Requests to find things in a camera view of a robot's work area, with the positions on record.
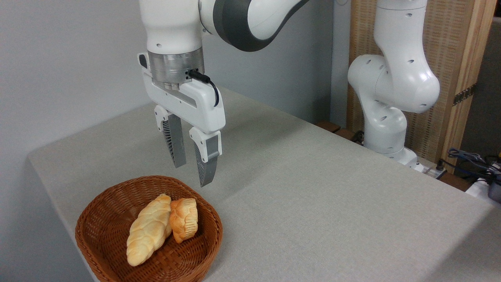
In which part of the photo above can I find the long braided bread loaf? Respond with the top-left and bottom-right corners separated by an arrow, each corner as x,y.
126,193 -> 173,267

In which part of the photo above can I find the dark grey device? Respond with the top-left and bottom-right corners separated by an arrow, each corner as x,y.
487,181 -> 501,204

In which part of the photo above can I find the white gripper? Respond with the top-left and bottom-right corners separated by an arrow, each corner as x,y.
137,52 -> 227,188

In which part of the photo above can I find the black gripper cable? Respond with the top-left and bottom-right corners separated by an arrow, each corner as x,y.
187,69 -> 220,107

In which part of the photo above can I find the metal screen hinge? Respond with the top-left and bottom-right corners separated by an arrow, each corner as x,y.
453,83 -> 478,107

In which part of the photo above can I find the small round braided bread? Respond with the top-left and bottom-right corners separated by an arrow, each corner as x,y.
169,198 -> 199,244

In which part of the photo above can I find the white box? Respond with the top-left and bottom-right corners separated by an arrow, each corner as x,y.
465,177 -> 501,209

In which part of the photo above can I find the wooden rattan folding screen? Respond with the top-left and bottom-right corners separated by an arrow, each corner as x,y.
346,0 -> 497,174

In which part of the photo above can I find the blue grey cable bundle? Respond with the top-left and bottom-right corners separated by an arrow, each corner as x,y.
447,148 -> 501,184

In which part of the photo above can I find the brown wicker basket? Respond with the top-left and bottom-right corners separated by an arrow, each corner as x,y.
75,175 -> 223,282

